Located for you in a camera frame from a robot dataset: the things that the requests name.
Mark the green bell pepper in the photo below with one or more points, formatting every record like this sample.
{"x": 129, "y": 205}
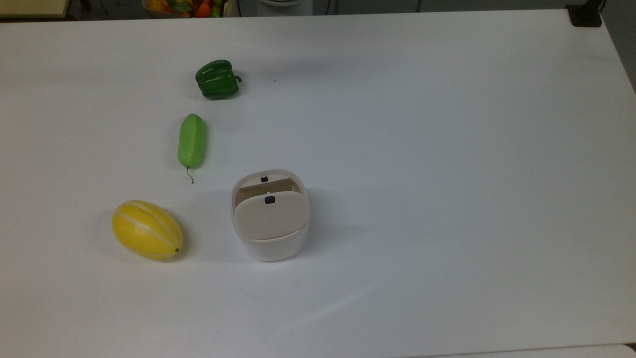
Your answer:
{"x": 216, "y": 80}

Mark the wooden side table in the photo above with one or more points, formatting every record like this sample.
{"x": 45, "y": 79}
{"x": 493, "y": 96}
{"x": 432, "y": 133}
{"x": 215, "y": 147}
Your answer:
{"x": 30, "y": 7}

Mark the beige bin lid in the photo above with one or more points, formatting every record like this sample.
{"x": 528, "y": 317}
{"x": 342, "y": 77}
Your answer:
{"x": 268, "y": 219}

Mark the basket of toy fruit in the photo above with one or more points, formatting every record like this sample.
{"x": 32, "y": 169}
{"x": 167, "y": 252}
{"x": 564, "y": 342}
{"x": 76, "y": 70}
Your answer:
{"x": 189, "y": 7}

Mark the white small garbage bin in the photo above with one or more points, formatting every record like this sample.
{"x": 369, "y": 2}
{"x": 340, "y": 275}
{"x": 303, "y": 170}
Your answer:
{"x": 271, "y": 251}

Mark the yellow striped melon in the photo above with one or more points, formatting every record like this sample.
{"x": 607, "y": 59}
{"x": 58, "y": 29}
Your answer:
{"x": 146, "y": 229}

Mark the black table clamp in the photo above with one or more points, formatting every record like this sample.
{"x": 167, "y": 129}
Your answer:
{"x": 585, "y": 15}

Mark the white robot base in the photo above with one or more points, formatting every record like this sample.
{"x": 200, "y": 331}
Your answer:
{"x": 285, "y": 7}

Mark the light green cucumber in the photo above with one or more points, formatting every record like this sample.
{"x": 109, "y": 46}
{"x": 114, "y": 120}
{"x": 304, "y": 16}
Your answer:
{"x": 192, "y": 141}

